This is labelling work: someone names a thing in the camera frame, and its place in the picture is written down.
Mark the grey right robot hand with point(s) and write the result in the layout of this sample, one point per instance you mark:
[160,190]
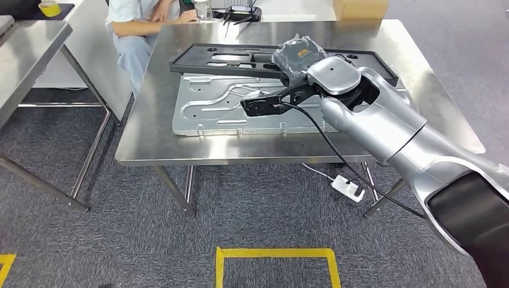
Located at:
[298,55]

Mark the black plastic panel part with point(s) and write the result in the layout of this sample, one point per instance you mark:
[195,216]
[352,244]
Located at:
[191,63]

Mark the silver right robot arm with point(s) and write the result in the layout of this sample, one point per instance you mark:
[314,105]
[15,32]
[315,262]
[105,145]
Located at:
[389,123]

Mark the steel workbench table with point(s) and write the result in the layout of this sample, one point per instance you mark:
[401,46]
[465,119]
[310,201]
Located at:
[24,59]
[159,139]

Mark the white desk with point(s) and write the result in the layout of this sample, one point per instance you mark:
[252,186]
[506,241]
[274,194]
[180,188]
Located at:
[95,39]
[298,10]

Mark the black antenna device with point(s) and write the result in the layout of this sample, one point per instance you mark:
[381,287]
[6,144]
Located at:
[238,14]

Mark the cardboard box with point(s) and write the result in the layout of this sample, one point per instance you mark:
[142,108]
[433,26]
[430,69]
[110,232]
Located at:
[360,8]

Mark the clear jar white lid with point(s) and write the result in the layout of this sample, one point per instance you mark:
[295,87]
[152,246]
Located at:
[202,10]

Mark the stamped metal sheet panel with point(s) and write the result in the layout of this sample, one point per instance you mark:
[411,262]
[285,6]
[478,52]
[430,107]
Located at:
[206,119]

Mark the white power strip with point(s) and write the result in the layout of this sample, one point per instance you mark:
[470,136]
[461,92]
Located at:
[344,188]

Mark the person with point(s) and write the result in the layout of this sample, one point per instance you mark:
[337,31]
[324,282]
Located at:
[131,51]

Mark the black desk mat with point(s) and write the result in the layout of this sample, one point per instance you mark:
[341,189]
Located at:
[66,12]

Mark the yellow tape roll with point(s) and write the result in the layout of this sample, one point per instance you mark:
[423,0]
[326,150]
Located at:
[49,8]

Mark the black bag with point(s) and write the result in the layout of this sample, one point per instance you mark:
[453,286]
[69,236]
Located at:
[16,8]

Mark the yellow floor tape square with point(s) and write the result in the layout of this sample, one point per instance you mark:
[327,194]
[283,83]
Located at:
[6,266]

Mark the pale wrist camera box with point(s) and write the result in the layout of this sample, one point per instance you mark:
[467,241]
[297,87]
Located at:
[251,96]

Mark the black camera bracket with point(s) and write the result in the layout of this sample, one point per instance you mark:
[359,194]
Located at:
[262,107]

